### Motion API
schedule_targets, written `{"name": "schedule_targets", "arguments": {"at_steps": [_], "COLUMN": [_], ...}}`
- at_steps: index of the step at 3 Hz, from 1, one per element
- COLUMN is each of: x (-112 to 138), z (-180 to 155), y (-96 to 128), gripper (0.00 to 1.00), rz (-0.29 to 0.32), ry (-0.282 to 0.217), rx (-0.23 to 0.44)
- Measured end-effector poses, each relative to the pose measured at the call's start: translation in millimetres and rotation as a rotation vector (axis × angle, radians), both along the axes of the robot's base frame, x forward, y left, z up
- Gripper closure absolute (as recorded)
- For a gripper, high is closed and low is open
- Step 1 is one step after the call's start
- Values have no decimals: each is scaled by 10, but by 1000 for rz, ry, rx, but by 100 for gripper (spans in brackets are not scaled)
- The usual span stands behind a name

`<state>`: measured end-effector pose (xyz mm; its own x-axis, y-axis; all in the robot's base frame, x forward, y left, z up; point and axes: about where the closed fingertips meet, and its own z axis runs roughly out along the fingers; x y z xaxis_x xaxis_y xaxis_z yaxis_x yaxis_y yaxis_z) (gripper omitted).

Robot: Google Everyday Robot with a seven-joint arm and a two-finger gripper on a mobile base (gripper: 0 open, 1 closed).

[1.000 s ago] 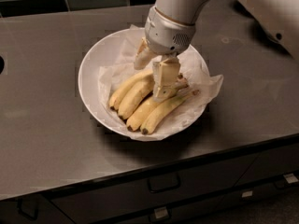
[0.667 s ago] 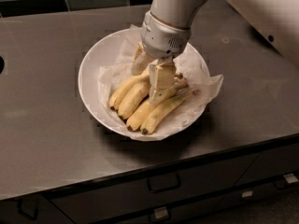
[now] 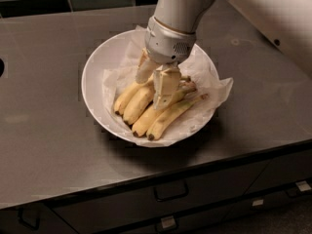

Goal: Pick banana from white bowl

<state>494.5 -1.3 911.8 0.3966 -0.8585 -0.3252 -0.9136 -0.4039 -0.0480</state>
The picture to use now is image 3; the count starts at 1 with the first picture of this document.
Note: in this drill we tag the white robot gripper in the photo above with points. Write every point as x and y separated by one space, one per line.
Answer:
166 45

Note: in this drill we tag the yellow banana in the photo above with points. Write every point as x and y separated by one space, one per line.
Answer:
147 118
159 126
124 98
137 104

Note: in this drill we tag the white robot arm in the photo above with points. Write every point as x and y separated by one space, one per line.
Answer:
287 24

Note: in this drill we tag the large white bowl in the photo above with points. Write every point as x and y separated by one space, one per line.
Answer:
91 84

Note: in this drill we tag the white paper liner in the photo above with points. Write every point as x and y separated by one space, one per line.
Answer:
208 82

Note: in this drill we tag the upper dark drawer front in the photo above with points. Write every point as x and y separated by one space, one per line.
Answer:
134 206

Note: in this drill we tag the dark drawer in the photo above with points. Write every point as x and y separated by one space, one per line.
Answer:
215 213
283 170
134 206

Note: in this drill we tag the right dark drawer front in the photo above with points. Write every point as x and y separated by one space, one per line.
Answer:
283 170

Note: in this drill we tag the left dark cabinet front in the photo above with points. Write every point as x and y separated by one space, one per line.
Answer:
32 219

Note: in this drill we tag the lower dark drawer front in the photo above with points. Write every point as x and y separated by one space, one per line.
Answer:
215 213

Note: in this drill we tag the black drawer handle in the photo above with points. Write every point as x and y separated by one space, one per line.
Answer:
170 191

